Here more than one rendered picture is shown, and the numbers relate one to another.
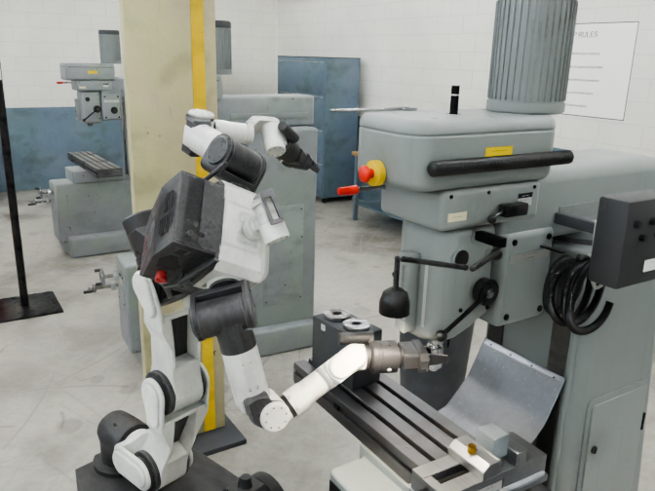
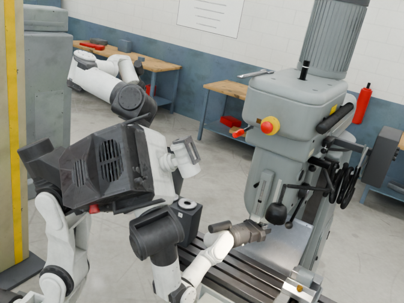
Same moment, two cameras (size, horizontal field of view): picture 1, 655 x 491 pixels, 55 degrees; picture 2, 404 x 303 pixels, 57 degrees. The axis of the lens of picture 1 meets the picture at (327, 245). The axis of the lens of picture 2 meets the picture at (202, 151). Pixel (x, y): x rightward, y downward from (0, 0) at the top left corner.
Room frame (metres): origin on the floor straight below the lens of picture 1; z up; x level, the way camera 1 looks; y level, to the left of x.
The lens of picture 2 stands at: (0.56, 0.64, 2.12)
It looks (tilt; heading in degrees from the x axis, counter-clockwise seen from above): 23 degrees down; 330
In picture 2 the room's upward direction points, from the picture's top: 10 degrees clockwise
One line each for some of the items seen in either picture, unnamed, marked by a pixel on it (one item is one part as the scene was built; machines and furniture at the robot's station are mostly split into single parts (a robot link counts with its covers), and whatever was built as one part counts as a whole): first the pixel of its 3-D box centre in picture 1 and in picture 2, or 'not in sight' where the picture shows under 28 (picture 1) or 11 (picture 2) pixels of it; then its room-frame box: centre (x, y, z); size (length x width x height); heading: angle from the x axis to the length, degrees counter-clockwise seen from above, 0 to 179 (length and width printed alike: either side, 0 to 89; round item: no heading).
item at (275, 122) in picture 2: (374, 172); (270, 125); (1.46, -0.11, 1.76); 0.06 x 0.02 x 0.06; 32
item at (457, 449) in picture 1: (474, 457); (298, 291); (1.35, -0.38, 1.08); 0.12 x 0.06 x 0.04; 31
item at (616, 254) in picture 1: (635, 238); (383, 156); (1.46, -0.73, 1.62); 0.20 x 0.09 x 0.21; 122
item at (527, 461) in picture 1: (481, 466); (297, 294); (1.37, -0.40, 1.04); 0.35 x 0.15 x 0.11; 121
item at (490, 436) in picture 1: (491, 441); (304, 279); (1.38, -0.42, 1.10); 0.06 x 0.05 x 0.06; 31
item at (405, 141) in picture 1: (455, 145); (297, 100); (1.59, -0.31, 1.81); 0.47 x 0.26 x 0.16; 122
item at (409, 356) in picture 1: (402, 357); (244, 233); (1.57, -0.21, 1.24); 0.13 x 0.12 x 0.10; 9
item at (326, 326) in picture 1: (345, 346); (175, 216); (1.94, -0.07, 1.09); 0.22 x 0.12 x 0.20; 39
